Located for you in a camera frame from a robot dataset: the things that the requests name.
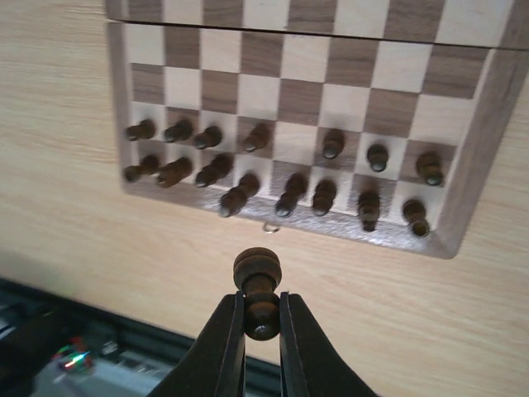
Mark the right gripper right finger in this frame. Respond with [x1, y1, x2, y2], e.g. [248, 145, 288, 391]
[279, 292, 377, 396]

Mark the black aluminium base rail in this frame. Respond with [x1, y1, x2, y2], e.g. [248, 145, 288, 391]
[0, 276, 282, 397]

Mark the dark pawn placed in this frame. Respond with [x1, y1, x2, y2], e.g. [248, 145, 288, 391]
[242, 123, 270, 153]
[193, 125, 222, 150]
[163, 118, 193, 143]
[357, 189, 380, 232]
[322, 129, 345, 160]

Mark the dark piece cluster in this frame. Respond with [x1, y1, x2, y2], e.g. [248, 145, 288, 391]
[366, 144, 388, 173]

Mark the dark piece lowest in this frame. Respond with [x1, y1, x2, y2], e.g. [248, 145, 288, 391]
[403, 199, 430, 238]

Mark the dark pawn passed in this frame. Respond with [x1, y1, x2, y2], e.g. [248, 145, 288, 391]
[416, 151, 444, 186]

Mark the wooden chess board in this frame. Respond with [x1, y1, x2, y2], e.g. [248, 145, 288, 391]
[105, 1, 528, 259]

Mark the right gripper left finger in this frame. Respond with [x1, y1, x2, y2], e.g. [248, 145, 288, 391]
[149, 292, 245, 397]

